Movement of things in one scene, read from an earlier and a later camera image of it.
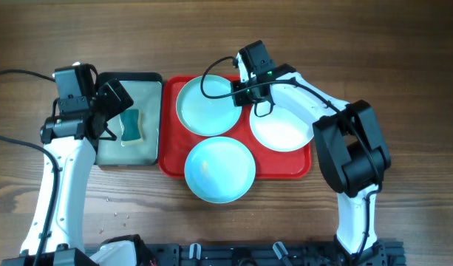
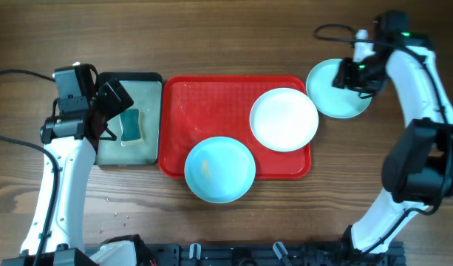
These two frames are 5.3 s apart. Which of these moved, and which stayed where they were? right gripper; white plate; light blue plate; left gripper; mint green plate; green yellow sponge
Moved: mint green plate; right gripper
Stayed: light blue plate; green yellow sponge; white plate; left gripper
